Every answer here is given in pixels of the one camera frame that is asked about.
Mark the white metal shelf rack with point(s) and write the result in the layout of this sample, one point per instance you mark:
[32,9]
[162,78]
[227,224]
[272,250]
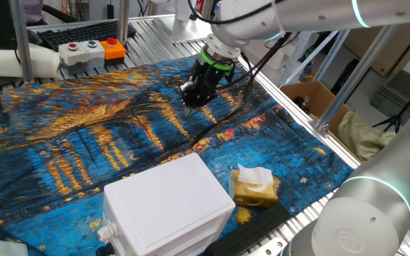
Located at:
[299,53]

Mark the black tripod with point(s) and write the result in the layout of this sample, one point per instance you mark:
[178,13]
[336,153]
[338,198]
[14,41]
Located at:
[400,113]

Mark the person in purple shirt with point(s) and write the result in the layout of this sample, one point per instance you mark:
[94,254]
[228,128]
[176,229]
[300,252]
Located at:
[32,10]

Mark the orange emergency stop box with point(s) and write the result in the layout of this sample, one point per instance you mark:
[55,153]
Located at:
[112,51]

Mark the white box on shelf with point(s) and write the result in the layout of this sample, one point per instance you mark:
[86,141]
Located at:
[262,58]

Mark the aluminium frame post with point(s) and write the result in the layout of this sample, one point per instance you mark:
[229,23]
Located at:
[123,21]
[354,74]
[21,39]

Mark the yellow tissue pack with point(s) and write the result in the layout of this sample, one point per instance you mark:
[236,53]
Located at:
[255,195]

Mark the blue starry painting tablecloth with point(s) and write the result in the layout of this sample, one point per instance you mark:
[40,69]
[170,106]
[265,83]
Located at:
[84,142]

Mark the black office chair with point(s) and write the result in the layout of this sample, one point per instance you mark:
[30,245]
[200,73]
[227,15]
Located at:
[57,12]

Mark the black keyboard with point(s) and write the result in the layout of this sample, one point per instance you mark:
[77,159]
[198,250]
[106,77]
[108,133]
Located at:
[84,32]

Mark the open cardboard box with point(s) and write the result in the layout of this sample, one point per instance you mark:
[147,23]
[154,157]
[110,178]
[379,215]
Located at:
[319,96]

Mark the black foam strip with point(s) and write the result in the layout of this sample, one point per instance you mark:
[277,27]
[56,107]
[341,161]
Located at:
[247,231]

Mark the grey plastic crate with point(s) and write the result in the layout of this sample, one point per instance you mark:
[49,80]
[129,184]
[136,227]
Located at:
[386,99]

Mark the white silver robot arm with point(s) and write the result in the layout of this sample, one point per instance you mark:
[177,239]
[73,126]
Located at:
[315,17]

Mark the white pedestal base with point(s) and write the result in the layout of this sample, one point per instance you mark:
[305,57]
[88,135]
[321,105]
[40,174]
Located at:
[183,33]

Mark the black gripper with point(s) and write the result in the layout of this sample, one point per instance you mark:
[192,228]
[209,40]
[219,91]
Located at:
[208,85]

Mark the white plastic drawer box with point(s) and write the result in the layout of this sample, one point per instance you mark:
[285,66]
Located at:
[169,202]

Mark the black case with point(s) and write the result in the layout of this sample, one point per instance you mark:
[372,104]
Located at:
[345,76]

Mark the beige cloth bag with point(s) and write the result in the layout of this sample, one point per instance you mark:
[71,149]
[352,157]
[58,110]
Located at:
[358,137]

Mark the grey two-button control box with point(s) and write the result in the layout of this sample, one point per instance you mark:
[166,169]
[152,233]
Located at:
[80,53]

